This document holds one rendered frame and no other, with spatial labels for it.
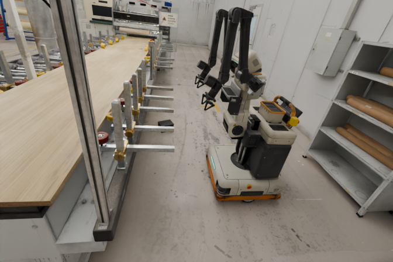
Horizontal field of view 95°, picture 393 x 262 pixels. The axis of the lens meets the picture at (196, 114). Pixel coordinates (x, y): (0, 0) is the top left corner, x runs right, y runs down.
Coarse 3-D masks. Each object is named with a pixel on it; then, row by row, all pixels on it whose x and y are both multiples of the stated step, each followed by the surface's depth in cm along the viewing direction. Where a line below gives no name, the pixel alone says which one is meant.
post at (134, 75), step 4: (132, 76) 130; (136, 76) 131; (132, 80) 132; (136, 80) 132; (132, 84) 133; (136, 84) 133; (132, 88) 135; (136, 88) 135; (132, 92) 136; (136, 92) 136; (136, 96) 138; (136, 100) 139; (136, 104) 141; (136, 108) 143; (136, 116) 146; (136, 120) 148
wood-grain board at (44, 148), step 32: (96, 64) 222; (128, 64) 240; (0, 96) 125; (32, 96) 131; (64, 96) 137; (96, 96) 144; (0, 128) 96; (32, 128) 99; (64, 128) 103; (96, 128) 106; (0, 160) 78; (32, 160) 80; (64, 160) 82; (0, 192) 65; (32, 192) 67
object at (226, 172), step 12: (216, 144) 210; (228, 144) 213; (216, 156) 192; (228, 156) 194; (216, 168) 178; (228, 168) 178; (240, 168) 180; (216, 180) 172; (228, 180) 164; (240, 180) 166; (252, 180) 168; (264, 180) 170; (276, 180) 172; (216, 192) 171; (228, 192) 168; (240, 192) 168; (252, 192) 169; (264, 192) 172; (276, 192) 174
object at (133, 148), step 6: (108, 144) 105; (114, 144) 105; (132, 144) 107; (102, 150) 103; (108, 150) 104; (114, 150) 104; (126, 150) 105; (132, 150) 106; (138, 150) 106; (144, 150) 107; (150, 150) 107; (156, 150) 108; (162, 150) 108; (168, 150) 109
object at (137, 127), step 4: (112, 124) 127; (112, 128) 125; (124, 128) 126; (136, 128) 127; (140, 128) 128; (144, 128) 128; (148, 128) 129; (152, 128) 129; (156, 128) 129; (160, 128) 130; (164, 128) 130; (168, 128) 131; (172, 128) 132
